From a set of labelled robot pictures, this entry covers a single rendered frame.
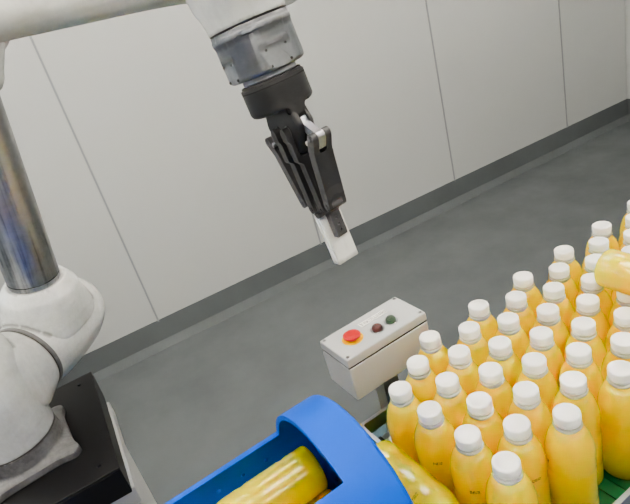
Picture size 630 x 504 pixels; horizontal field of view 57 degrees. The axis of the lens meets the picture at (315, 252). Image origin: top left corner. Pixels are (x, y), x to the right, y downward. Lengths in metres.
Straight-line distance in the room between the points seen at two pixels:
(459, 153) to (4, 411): 3.67
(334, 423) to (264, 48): 0.47
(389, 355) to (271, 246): 2.59
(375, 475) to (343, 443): 0.05
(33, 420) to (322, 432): 0.62
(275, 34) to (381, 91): 3.28
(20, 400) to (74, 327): 0.18
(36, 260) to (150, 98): 2.20
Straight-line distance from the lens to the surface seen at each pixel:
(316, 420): 0.81
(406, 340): 1.19
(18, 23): 0.83
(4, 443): 1.22
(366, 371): 1.15
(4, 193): 1.16
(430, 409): 0.96
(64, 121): 3.28
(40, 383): 1.23
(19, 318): 1.26
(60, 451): 1.26
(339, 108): 3.75
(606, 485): 1.13
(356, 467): 0.77
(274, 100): 0.64
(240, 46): 0.63
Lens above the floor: 1.76
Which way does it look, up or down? 25 degrees down
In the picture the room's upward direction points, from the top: 16 degrees counter-clockwise
